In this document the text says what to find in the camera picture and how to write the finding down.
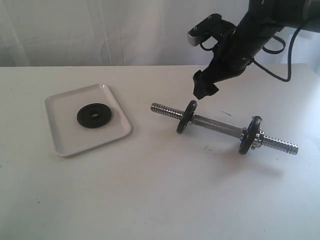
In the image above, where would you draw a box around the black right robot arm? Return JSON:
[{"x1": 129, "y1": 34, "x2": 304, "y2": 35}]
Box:
[{"x1": 187, "y1": 0, "x2": 320, "y2": 100}]

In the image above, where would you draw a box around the black plate on bar right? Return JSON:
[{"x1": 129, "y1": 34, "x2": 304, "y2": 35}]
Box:
[{"x1": 238, "y1": 116, "x2": 262, "y2": 155}]

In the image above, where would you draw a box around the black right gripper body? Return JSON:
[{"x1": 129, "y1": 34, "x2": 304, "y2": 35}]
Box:
[{"x1": 202, "y1": 31, "x2": 253, "y2": 84}]

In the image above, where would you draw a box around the black plate on bar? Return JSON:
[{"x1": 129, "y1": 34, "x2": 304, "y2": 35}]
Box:
[
  {"x1": 238, "y1": 116, "x2": 262, "y2": 155},
  {"x1": 176, "y1": 100, "x2": 198, "y2": 134}
]

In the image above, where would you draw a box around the black plate on bar left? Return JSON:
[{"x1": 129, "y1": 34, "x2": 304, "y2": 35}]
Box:
[{"x1": 176, "y1": 100, "x2": 198, "y2": 134}]

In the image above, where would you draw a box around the white rectangular plastic tray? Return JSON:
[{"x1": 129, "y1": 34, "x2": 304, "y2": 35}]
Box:
[{"x1": 44, "y1": 83, "x2": 133, "y2": 157}]

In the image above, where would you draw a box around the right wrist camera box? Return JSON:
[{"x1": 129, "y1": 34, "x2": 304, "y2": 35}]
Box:
[{"x1": 187, "y1": 13, "x2": 236, "y2": 47}]

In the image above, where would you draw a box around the black weight plate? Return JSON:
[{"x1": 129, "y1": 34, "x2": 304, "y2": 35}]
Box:
[{"x1": 77, "y1": 103, "x2": 112, "y2": 129}]

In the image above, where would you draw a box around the chrome spin-lock collar nut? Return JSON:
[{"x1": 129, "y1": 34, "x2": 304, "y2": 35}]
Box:
[{"x1": 251, "y1": 129, "x2": 265, "y2": 150}]

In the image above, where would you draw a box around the white backdrop curtain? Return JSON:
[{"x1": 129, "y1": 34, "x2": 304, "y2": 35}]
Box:
[{"x1": 0, "y1": 0, "x2": 320, "y2": 68}]

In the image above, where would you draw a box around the chrome threaded dumbbell bar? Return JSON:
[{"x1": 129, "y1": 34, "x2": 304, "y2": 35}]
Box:
[{"x1": 150, "y1": 102, "x2": 299, "y2": 155}]

